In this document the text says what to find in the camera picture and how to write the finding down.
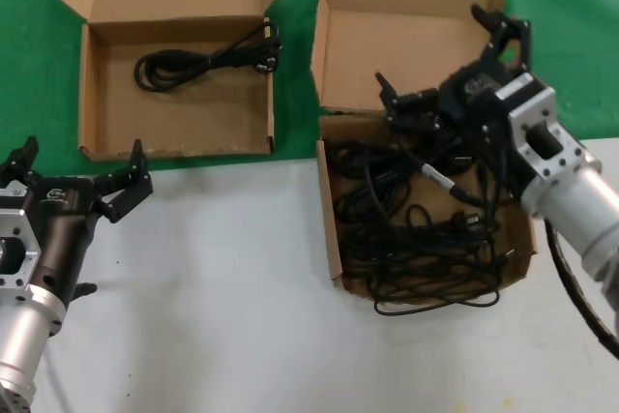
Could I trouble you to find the black cable with silver connector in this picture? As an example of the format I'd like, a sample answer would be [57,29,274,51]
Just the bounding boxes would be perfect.
[396,136,514,206]

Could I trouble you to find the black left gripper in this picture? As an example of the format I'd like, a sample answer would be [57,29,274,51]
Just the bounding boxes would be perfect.
[0,135,155,308]

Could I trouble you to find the green table cloth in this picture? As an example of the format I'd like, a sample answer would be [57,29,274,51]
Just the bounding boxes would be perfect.
[0,0,619,177]

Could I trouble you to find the black left wrist cable plug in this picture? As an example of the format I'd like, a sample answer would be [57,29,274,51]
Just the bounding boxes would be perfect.
[71,281,98,301]

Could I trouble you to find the open brown cardboard box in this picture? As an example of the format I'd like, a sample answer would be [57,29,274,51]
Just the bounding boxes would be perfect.
[309,0,541,301]
[55,0,289,162]

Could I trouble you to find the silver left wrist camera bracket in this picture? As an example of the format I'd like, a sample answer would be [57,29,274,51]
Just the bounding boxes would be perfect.
[0,207,45,292]

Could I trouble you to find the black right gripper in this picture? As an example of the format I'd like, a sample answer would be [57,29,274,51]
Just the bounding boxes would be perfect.
[374,3,534,202]

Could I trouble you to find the black power cable bundle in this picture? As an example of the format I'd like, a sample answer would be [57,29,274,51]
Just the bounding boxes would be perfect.
[336,161,489,240]
[331,139,427,182]
[367,248,515,316]
[338,223,485,279]
[133,19,284,93]

